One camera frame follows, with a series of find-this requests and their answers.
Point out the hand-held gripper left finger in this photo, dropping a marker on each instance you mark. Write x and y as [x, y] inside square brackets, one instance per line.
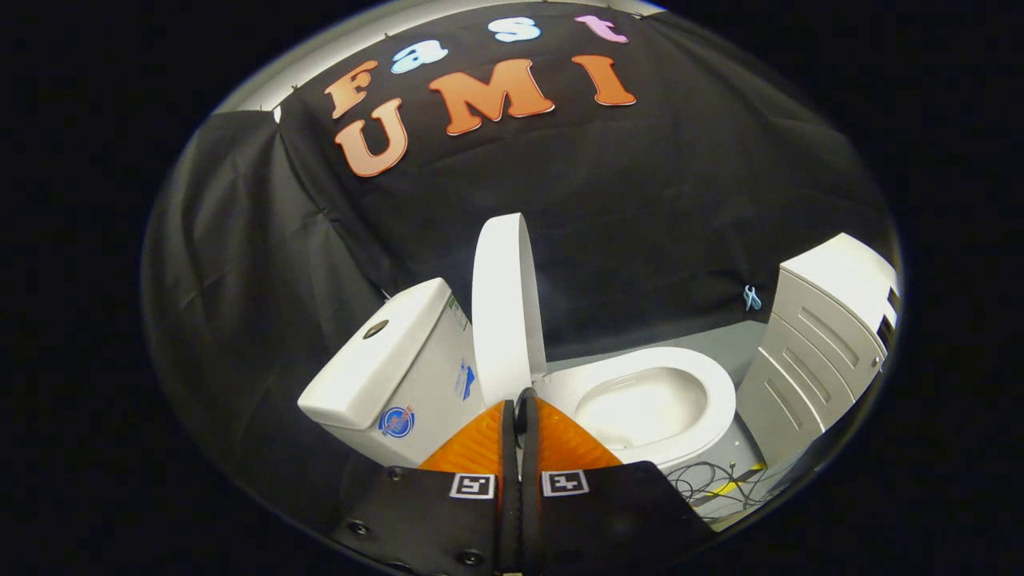
[510, 496]

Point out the yellow floor tape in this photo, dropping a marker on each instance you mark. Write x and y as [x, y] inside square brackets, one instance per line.
[732, 486]

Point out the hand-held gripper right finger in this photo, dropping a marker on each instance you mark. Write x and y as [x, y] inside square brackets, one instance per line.
[530, 496]

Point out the white toilet tank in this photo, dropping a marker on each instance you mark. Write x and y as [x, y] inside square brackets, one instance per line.
[400, 360]

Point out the light blue plastic clip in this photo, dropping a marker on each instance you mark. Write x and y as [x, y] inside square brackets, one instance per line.
[752, 298]

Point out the white toilet lid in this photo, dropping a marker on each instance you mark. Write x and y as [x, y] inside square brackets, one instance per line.
[500, 304]

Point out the white toilet bowl with seat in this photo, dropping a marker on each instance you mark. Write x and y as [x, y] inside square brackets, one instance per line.
[704, 376]

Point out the white ribbed cabinet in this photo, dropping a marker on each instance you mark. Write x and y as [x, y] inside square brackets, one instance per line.
[824, 336]

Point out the black backdrop cloth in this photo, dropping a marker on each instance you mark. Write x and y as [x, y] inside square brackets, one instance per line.
[640, 224]

